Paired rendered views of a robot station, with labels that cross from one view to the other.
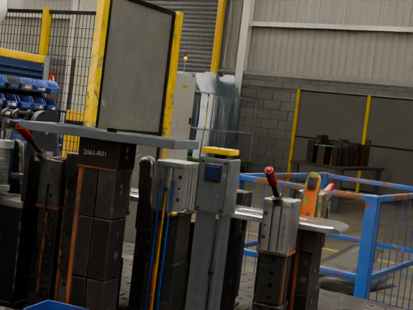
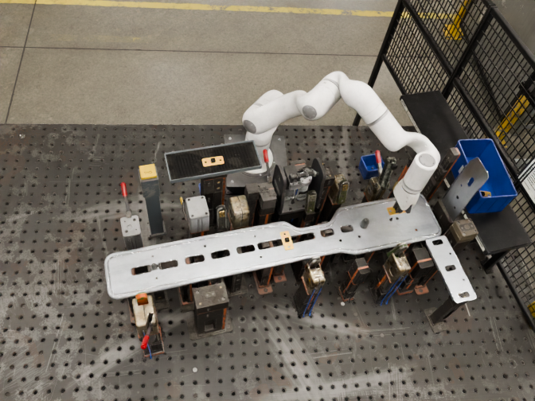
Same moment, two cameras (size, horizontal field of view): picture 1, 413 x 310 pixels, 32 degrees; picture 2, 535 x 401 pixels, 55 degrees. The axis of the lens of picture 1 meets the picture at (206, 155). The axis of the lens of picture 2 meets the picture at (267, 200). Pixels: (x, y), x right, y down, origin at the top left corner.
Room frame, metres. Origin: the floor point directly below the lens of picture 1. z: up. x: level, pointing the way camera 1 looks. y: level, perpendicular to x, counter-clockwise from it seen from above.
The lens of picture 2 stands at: (2.59, -0.48, 2.81)
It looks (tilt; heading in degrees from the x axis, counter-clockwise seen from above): 57 degrees down; 135
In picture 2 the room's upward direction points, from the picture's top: 11 degrees clockwise
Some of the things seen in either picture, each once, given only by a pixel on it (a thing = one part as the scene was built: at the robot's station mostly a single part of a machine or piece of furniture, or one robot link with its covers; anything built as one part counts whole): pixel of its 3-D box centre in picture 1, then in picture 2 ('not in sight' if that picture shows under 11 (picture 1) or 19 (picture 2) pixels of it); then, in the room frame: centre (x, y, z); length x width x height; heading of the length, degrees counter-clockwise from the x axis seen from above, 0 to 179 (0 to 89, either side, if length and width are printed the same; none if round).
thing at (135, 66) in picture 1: (128, 138); not in sight; (5.16, 0.58, 1.00); 1.04 x 0.14 x 2.00; 149
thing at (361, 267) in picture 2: not in sight; (353, 280); (2.21, 0.51, 0.84); 0.11 x 0.08 x 0.29; 160
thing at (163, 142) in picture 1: (109, 135); (213, 161); (1.56, 0.22, 1.16); 0.37 x 0.14 x 0.02; 70
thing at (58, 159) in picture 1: (53, 234); (263, 215); (1.75, 0.35, 0.89); 0.13 x 0.11 x 0.38; 160
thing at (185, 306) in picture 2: (224, 267); (184, 278); (1.81, -0.08, 0.84); 0.17 x 0.06 x 0.29; 160
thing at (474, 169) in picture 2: not in sight; (462, 189); (2.21, 1.00, 1.17); 0.12 x 0.01 x 0.34; 160
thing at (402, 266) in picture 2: not in sight; (388, 278); (2.29, 0.63, 0.87); 0.12 x 0.09 x 0.35; 160
